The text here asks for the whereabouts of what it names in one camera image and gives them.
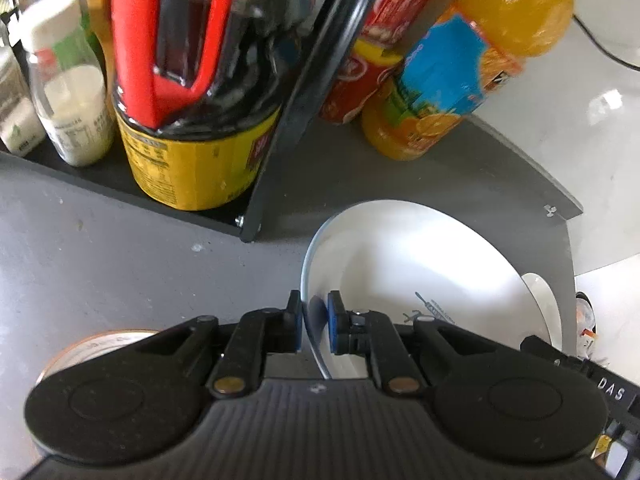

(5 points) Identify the black cable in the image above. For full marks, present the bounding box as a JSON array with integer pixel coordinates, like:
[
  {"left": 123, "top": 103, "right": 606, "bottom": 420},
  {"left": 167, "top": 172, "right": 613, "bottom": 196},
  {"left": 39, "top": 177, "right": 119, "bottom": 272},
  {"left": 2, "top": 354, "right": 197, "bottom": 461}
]
[{"left": 572, "top": 12, "right": 640, "bottom": 71}]

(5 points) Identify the orange juice bottle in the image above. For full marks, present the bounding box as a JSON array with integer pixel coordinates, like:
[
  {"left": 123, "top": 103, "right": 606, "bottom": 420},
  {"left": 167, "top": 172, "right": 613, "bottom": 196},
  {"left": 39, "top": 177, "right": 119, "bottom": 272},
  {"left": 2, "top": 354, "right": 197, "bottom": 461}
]
[{"left": 361, "top": 0, "right": 575, "bottom": 162}]

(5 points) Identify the glass spice jar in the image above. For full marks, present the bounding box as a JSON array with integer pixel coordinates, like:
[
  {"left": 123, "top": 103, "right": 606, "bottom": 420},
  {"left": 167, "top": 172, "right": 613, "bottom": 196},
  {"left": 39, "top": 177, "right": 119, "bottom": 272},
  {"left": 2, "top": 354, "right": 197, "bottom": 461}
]
[{"left": 0, "top": 50, "right": 48, "bottom": 156}]

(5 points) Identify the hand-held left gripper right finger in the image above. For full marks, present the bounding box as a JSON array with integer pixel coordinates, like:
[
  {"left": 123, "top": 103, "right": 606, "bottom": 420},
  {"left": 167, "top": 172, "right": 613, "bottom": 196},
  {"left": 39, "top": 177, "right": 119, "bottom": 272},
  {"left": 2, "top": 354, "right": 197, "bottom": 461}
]
[{"left": 326, "top": 290, "right": 496, "bottom": 395}]

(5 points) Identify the soy sauce bottle, red handle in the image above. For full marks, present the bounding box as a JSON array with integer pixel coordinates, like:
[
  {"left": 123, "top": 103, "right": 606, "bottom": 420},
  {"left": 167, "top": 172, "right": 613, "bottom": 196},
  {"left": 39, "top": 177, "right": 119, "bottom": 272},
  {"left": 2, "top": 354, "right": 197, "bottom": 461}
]
[{"left": 111, "top": 0, "right": 318, "bottom": 211}]

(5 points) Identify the small dark dish with scraps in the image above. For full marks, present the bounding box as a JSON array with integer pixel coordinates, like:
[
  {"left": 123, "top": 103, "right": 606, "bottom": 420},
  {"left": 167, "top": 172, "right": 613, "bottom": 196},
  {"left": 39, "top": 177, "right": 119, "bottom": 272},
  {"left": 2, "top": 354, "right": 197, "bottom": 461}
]
[{"left": 575, "top": 292, "right": 598, "bottom": 361}]

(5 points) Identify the small white plate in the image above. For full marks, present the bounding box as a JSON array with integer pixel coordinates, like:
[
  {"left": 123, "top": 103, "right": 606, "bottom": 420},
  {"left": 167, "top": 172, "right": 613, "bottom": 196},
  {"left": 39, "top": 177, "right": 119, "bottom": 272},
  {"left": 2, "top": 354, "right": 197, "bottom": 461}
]
[{"left": 520, "top": 272, "right": 563, "bottom": 348}]

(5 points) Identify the black metal rack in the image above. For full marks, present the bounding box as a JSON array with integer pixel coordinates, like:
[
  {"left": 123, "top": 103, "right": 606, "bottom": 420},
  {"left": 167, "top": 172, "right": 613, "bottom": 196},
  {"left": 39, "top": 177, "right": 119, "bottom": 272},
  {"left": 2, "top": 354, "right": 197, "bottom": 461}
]
[{"left": 0, "top": 0, "right": 388, "bottom": 243}]

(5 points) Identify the milky bottle with white cap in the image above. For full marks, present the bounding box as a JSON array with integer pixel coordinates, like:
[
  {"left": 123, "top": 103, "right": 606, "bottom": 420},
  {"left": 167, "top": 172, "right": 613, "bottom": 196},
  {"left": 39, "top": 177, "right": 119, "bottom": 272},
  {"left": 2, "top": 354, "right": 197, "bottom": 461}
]
[{"left": 27, "top": 0, "right": 117, "bottom": 167}]

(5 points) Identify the white plate with flower print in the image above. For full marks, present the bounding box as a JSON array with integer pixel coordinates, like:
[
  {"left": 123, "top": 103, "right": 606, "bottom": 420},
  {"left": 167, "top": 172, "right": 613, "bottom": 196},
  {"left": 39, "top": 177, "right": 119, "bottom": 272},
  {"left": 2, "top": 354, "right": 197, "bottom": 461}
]
[{"left": 37, "top": 329, "right": 161, "bottom": 386}]

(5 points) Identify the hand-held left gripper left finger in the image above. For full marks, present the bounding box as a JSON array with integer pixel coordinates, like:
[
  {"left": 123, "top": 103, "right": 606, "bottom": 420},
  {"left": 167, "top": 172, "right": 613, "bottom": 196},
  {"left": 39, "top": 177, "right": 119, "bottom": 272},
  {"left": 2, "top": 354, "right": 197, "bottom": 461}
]
[{"left": 135, "top": 290, "right": 304, "bottom": 399}]

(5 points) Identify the large white plate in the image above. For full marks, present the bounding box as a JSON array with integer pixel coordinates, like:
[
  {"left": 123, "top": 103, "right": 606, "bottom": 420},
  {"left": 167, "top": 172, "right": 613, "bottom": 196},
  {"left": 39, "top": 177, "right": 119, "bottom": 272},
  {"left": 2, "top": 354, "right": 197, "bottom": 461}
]
[{"left": 301, "top": 200, "right": 553, "bottom": 381}]

